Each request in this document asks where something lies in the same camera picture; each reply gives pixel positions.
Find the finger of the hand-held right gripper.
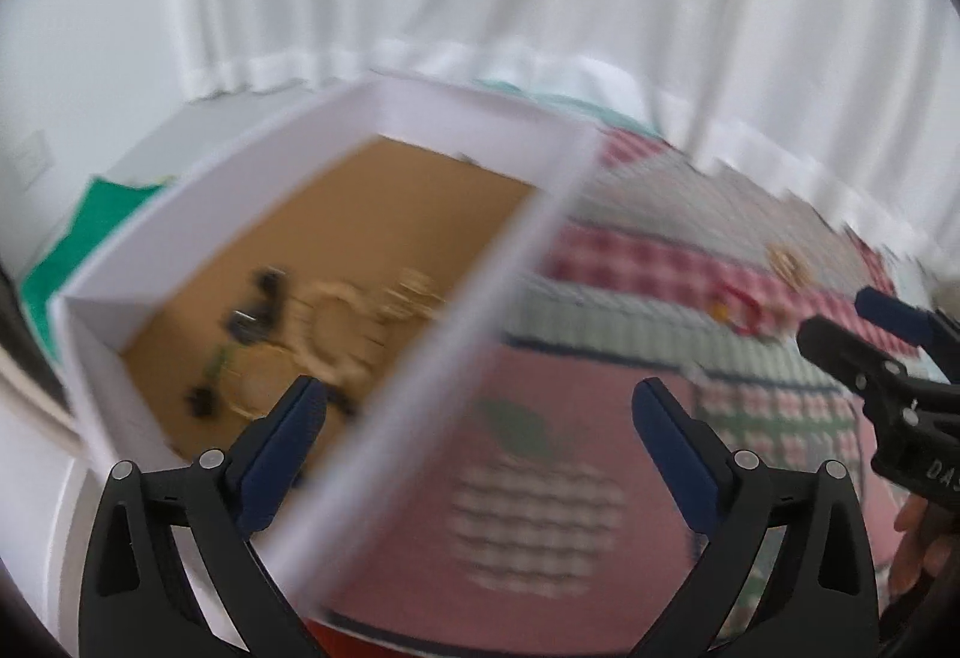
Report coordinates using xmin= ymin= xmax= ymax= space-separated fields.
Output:
xmin=796 ymin=316 xmax=929 ymax=420
xmin=855 ymin=286 xmax=960 ymax=381

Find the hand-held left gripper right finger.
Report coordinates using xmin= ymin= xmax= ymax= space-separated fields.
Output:
xmin=631 ymin=379 xmax=878 ymax=658

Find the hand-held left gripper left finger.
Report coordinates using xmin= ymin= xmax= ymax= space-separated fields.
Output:
xmin=79 ymin=375 xmax=327 ymax=658

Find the yellow bangle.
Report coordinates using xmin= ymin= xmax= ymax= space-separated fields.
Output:
xmin=225 ymin=346 xmax=301 ymax=420

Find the yellow bead bracelet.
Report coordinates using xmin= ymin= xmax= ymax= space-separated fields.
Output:
xmin=292 ymin=279 xmax=387 ymax=396

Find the dark brown bracelet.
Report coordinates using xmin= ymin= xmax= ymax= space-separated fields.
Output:
xmin=184 ymin=343 xmax=233 ymax=420

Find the beige beaded bracelet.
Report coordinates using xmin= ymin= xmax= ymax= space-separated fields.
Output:
xmin=766 ymin=244 xmax=815 ymax=288

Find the red orange bead bracelet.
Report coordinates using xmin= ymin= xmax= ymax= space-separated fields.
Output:
xmin=709 ymin=279 xmax=781 ymax=336

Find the dark bead bracelet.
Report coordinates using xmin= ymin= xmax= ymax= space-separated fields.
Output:
xmin=225 ymin=266 xmax=290 ymax=348

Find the white box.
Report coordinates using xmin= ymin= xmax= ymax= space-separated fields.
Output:
xmin=56 ymin=74 xmax=601 ymax=621

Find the person's right hand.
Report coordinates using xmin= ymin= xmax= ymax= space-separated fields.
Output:
xmin=889 ymin=497 xmax=938 ymax=593

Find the patchwork plaid blanket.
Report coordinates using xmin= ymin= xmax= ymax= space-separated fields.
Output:
xmin=315 ymin=128 xmax=946 ymax=651

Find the green cloth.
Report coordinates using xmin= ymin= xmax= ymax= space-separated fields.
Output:
xmin=19 ymin=176 xmax=177 ymax=348

